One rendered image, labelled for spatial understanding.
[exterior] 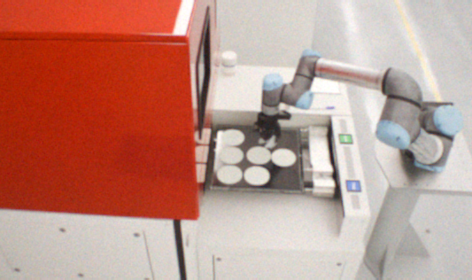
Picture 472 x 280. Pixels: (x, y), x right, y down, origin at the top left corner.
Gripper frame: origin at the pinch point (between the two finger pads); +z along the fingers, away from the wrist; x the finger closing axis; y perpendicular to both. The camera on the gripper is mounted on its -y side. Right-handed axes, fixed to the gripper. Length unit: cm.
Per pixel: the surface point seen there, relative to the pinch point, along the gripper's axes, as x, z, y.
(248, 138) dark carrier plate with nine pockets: -10.5, 2.0, 3.5
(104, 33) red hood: 22, -90, 72
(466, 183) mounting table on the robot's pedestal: 63, 10, -58
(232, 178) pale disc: 3.3, 2.0, 23.3
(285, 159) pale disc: 8.8, 2.0, -0.2
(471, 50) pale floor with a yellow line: -48, 92, -303
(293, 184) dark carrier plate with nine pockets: 20.7, 1.9, 6.7
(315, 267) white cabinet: 46, 21, 16
